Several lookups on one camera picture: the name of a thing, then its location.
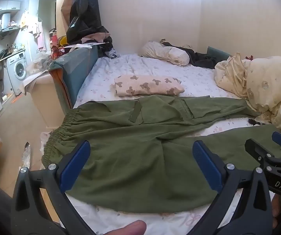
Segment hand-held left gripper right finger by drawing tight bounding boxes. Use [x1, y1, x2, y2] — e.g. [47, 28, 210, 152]
[192, 140, 275, 235]

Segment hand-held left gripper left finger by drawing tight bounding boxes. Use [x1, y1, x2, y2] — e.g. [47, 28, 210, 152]
[11, 140, 96, 235]

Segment green pants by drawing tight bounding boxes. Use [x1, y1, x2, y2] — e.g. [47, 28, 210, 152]
[41, 95, 281, 214]

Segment person's right hand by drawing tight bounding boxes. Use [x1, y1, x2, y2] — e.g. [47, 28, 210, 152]
[271, 197, 281, 229]

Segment person's left hand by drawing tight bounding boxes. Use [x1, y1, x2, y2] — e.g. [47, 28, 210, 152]
[105, 220, 147, 235]

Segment cream bear print duvet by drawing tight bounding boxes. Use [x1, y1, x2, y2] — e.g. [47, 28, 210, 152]
[214, 52, 281, 139]

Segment beige bedside cabinet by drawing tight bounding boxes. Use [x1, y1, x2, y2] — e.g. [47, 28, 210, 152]
[23, 73, 69, 129]

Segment teal padded headboard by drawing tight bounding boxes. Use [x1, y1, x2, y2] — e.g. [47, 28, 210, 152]
[48, 44, 99, 110]

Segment folded bear print blanket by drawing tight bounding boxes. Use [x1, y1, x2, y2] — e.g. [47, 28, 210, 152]
[110, 75, 185, 96]

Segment teal cushion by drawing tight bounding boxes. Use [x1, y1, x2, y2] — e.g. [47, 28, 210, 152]
[207, 45, 231, 61]

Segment dark clothes heap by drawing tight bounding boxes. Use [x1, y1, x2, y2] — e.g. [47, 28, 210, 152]
[160, 40, 219, 69]

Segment clear plastic bag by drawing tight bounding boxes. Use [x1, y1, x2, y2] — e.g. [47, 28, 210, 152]
[31, 51, 50, 75]

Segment white washing machine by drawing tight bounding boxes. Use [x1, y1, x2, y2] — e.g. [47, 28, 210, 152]
[5, 51, 28, 96]

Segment white floral bed sheet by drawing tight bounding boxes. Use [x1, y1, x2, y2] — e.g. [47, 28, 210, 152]
[40, 53, 275, 235]

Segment white paper sheet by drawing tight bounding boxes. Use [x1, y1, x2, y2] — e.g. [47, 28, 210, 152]
[63, 43, 105, 49]

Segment pile of mixed clothes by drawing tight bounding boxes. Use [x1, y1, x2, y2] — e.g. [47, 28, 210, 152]
[82, 32, 119, 59]

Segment rolled cream pillow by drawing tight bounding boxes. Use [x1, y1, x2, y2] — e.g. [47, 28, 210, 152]
[139, 40, 190, 66]

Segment red bag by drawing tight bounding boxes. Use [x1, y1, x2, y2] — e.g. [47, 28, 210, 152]
[49, 28, 65, 59]

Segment kitchen counter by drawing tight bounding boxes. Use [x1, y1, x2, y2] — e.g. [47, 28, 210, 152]
[0, 49, 26, 72]

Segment pink hanging towel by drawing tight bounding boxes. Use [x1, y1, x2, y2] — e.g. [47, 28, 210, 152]
[36, 21, 45, 51]

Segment black hanging garment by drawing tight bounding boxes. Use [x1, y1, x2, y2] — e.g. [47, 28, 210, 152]
[66, 0, 113, 44]

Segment tall white cabinet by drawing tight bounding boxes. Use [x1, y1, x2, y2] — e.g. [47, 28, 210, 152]
[20, 0, 40, 33]

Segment white wall cabinets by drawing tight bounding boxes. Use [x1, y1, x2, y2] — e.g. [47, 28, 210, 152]
[0, 0, 21, 14]

